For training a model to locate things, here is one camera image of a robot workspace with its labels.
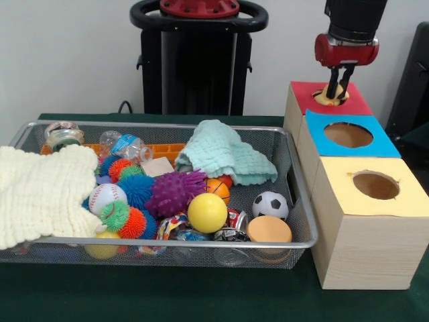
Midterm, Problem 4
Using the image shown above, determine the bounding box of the small orange basketball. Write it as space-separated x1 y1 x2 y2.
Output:
204 177 231 204

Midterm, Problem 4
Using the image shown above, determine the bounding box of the blue spiky ball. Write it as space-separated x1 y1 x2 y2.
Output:
117 174 157 211

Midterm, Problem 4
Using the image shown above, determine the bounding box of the yellow plush duck toy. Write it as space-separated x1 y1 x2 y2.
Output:
313 83 350 107

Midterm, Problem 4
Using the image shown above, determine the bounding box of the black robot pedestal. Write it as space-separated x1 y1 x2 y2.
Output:
129 0 269 117

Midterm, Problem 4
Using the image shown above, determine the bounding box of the mint green knitted cloth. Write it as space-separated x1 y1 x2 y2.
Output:
174 119 278 187

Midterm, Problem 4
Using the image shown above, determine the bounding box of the crumpled clear plastic bottle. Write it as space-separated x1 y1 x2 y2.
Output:
99 130 154 161

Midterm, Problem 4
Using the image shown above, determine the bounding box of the purple spiky ball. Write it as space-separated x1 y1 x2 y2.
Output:
144 169 208 219

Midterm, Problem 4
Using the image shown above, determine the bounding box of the small soccer ball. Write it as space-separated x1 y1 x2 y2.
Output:
251 191 290 221

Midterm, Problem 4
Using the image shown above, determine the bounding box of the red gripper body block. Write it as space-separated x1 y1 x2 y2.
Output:
314 32 380 70

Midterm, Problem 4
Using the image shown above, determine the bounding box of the dark green table cloth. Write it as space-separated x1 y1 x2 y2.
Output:
0 113 429 322
400 122 429 162

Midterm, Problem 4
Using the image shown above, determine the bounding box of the small baseball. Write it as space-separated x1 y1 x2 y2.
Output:
88 183 128 216

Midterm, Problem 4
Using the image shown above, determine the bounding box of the shallow metal mesh bin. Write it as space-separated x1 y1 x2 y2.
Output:
0 119 319 270

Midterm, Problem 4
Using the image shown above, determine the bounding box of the smooth yellow ball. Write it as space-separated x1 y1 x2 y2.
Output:
187 193 229 234

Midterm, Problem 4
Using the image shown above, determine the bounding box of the cream knitted cloth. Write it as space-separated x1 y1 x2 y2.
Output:
0 144 108 251

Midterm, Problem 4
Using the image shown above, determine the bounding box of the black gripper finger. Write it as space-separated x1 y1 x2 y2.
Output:
326 66 341 100
338 64 355 100

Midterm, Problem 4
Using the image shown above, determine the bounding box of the wooden box with three holes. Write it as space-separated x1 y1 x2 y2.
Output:
283 80 429 290

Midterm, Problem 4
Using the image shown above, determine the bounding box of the round container with orange lid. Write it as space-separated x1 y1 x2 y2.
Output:
247 215 293 264

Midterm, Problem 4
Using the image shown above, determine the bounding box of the black panel stand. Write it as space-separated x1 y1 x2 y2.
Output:
385 21 429 135

